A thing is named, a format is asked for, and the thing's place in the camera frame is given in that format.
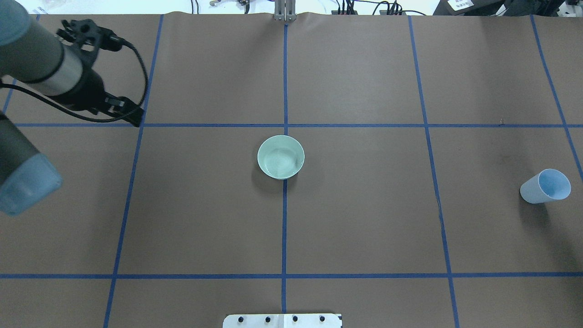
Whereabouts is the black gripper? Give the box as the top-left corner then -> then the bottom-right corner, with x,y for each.
68,68 -> 144,128

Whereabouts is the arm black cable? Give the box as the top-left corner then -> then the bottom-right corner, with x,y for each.
0,40 -> 149,123

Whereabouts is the white central pillar base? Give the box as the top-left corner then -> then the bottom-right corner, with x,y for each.
222,313 -> 343,328

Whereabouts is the light blue plastic cup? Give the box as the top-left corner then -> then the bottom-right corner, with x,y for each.
519,169 -> 571,204

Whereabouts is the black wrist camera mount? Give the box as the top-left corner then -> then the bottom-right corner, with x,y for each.
56,19 -> 126,52

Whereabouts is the aluminium frame post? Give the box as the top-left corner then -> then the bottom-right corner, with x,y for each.
273,0 -> 297,23

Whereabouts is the green ceramic bowl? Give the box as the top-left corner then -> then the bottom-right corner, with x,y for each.
256,135 -> 305,180

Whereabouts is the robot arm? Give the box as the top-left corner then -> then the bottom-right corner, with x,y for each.
0,0 -> 148,216

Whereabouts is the black box with label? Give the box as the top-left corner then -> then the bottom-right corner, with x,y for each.
432,0 -> 514,16

